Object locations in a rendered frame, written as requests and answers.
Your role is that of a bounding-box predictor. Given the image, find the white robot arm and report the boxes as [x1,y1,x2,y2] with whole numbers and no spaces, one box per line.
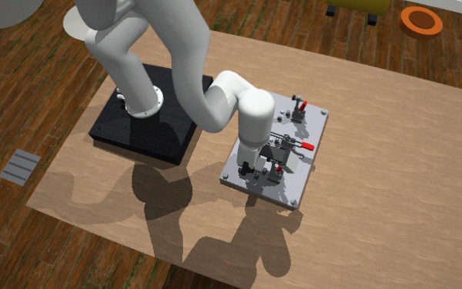
[74,0,300,174]

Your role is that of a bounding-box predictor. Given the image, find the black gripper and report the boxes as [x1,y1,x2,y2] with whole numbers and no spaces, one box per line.
[236,141,267,176]

